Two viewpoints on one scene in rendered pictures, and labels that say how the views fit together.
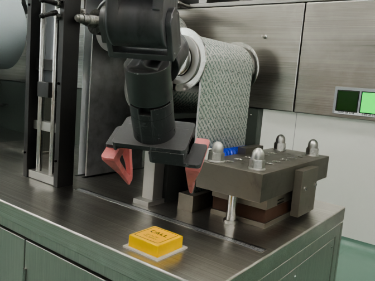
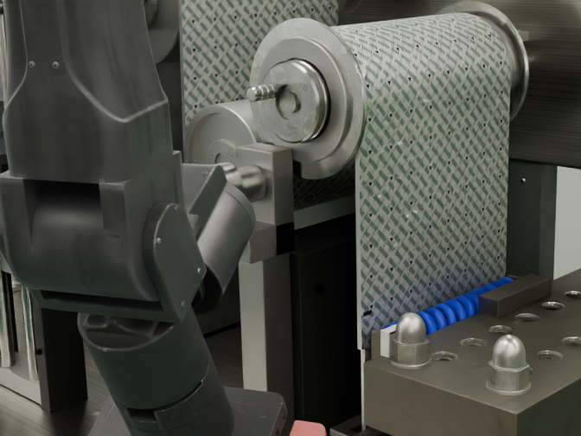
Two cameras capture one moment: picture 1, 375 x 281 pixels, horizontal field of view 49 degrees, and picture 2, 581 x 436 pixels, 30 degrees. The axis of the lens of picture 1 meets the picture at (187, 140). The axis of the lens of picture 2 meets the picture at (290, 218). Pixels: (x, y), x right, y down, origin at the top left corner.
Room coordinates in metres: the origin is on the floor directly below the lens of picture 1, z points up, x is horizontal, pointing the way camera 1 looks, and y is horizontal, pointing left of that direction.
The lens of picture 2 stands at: (0.01, -0.10, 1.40)
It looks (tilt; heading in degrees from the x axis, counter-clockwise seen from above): 15 degrees down; 9
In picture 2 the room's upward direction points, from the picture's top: 2 degrees counter-clockwise
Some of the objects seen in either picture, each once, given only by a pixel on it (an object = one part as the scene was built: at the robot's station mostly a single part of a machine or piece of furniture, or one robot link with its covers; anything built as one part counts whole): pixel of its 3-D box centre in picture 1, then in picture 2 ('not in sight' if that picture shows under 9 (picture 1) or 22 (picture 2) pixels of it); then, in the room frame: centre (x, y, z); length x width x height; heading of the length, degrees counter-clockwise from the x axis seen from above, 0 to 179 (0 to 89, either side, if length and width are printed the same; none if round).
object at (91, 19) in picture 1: (85, 19); not in sight; (1.07, 0.28, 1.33); 0.06 x 0.03 x 0.03; 143
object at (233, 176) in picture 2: not in sight; (220, 185); (0.95, 0.11, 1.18); 0.04 x 0.02 x 0.04; 53
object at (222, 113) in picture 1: (224, 119); (437, 228); (1.05, -0.09, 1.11); 0.23 x 0.01 x 0.18; 143
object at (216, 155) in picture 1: (217, 151); (411, 336); (0.91, -0.07, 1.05); 0.04 x 0.04 x 0.04
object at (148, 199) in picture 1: (152, 141); (255, 306); (0.98, 0.08, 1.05); 0.06 x 0.05 x 0.31; 143
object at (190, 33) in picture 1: (180, 59); (305, 99); (0.99, 0.03, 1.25); 0.15 x 0.01 x 0.15; 53
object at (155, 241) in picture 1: (155, 241); not in sight; (0.71, 0.04, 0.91); 0.07 x 0.07 x 0.02; 53
